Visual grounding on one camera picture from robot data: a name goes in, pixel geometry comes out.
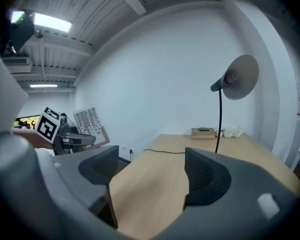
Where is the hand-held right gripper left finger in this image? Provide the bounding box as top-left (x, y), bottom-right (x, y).
top-left (50, 145), bottom-right (120, 230)

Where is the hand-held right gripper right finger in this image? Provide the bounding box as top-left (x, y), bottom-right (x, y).
top-left (174, 147), bottom-right (300, 239)

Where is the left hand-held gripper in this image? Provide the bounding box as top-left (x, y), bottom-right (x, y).
top-left (35, 106), bottom-right (96, 157)

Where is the bright picture screen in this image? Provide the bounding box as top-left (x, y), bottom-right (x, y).
top-left (13, 116), bottom-right (41, 130)

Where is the light wooden table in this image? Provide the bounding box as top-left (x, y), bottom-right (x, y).
top-left (109, 133), bottom-right (300, 235)

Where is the long ceiling light strip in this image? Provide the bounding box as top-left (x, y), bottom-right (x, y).
top-left (29, 83), bottom-right (59, 89)

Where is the white printed mug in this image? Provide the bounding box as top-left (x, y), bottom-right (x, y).
top-left (214, 126), bottom-right (226, 138)

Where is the wooden tissue box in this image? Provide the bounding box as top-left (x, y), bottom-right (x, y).
top-left (190, 127), bottom-right (217, 141)

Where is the ceiling air vent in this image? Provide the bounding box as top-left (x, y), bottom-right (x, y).
top-left (2, 56), bottom-right (32, 75)

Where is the rectangular ceiling light panel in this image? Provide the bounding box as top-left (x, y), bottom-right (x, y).
top-left (33, 12), bottom-right (73, 33)

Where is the black cone-shade desk lamp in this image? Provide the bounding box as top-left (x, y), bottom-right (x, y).
top-left (210, 54), bottom-right (260, 155)

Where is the black lamp cable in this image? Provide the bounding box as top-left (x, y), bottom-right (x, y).
top-left (142, 148), bottom-right (187, 156)

